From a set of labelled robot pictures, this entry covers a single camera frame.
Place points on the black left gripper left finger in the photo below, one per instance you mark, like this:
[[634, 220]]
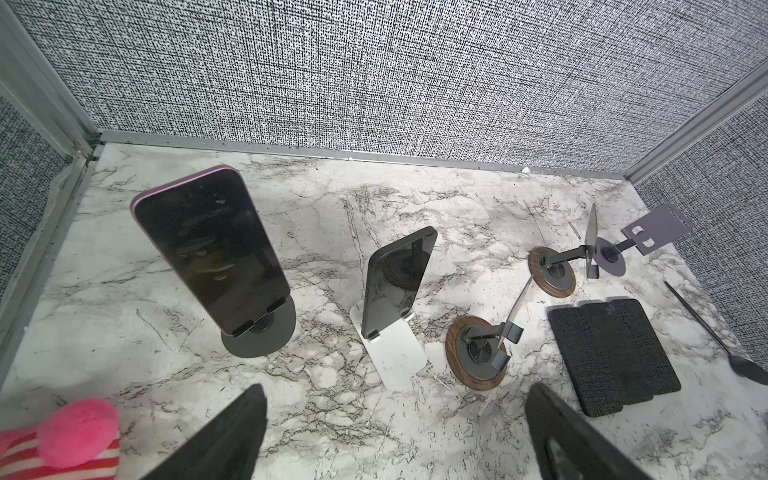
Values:
[[227, 447]]

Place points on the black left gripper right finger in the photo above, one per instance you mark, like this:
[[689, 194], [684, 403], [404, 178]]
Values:
[[568, 447]]

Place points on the black phone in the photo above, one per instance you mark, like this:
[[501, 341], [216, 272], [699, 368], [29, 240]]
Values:
[[394, 276], [647, 370], [587, 362], [622, 359]]

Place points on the wooden base stand front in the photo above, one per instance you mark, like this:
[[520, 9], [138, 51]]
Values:
[[551, 271]]

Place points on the wooden base stand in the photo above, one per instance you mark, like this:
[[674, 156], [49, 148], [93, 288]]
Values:
[[551, 271], [475, 349]]

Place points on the wooden base stand back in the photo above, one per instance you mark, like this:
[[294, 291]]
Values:
[[475, 349]]

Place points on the dark grey round stand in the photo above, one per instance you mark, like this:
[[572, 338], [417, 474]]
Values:
[[270, 333]]

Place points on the white phone stand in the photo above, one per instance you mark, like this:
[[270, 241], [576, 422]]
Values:
[[396, 353]]

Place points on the far-left phone pink case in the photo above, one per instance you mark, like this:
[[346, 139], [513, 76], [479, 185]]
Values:
[[205, 225]]

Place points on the purple round stand right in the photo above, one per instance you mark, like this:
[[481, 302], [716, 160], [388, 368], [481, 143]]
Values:
[[658, 228]]

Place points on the pink striped plush toy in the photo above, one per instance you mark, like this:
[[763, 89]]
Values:
[[79, 441]]

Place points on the black long-handled spoon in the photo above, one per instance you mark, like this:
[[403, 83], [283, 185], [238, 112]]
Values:
[[742, 366]]

